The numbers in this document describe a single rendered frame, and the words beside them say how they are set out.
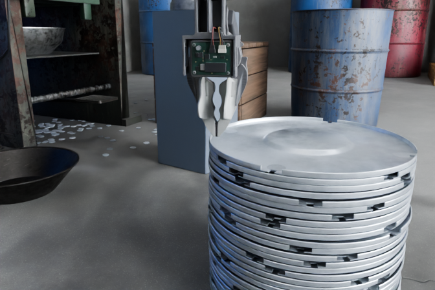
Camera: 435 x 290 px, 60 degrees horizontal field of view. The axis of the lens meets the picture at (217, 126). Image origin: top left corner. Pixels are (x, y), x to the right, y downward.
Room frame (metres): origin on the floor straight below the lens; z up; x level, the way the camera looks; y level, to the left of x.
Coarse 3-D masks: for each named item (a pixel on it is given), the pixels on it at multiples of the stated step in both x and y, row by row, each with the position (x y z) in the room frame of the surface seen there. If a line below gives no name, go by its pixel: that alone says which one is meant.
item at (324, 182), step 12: (216, 156) 0.48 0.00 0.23; (240, 168) 0.44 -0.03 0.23; (408, 168) 0.43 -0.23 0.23; (276, 180) 0.41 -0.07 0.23; (288, 180) 0.40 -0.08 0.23; (300, 180) 0.40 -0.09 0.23; (312, 180) 0.39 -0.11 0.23; (324, 180) 0.39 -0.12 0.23; (336, 180) 0.39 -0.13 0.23; (348, 180) 0.39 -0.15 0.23; (360, 180) 0.39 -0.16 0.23; (372, 180) 0.40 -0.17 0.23; (384, 180) 0.41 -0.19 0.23
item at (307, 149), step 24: (240, 120) 0.65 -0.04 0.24; (264, 120) 0.67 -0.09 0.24; (288, 120) 0.67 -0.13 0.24; (312, 120) 0.67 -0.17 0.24; (216, 144) 0.52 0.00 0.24; (240, 144) 0.52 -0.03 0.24; (264, 144) 0.52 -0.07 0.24; (288, 144) 0.50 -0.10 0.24; (312, 144) 0.50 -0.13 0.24; (336, 144) 0.50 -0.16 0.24; (360, 144) 0.52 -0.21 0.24; (384, 144) 0.52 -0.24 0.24; (408, 144) 0.52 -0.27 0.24; (264, 168) 0.42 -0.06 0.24; (288, 168) 0.42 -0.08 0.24; (312, 168) 0.42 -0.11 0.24; (336, 168) 0.42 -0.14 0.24; (360, 168) 0.42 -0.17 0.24; (384, 168) 0.42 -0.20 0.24
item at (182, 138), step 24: (168, 24) 1.07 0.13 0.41; (192, 24) 1.03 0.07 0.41; (168, 48) 1.08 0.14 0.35; (168, 72) 1.08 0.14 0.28; (168, 96) 1.08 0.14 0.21; (192, 96) 1.03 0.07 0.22; (216, 96) 1.06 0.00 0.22; (168, 120) 1.08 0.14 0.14; (192, 120) 1.03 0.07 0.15; (168, 144) 1.08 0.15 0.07; (192, 144) 1.03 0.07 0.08; (192, 168) 1.03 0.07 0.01
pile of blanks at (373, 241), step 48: (240, 192) 0.44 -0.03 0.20; (288, 192) 0.40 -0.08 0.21; (336, 192) 0.41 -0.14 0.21; (384, 192) 0.41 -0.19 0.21; (240, 240) 0.43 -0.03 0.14; (288, 240) 0.40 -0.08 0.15; (336, 240) 0.39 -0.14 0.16; (384, 240) 0.41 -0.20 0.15; (240, 288) 0.43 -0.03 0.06; (288, 288) 0.40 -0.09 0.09; (336, 288) 0.39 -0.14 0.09; (384, 288) 0.42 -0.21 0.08
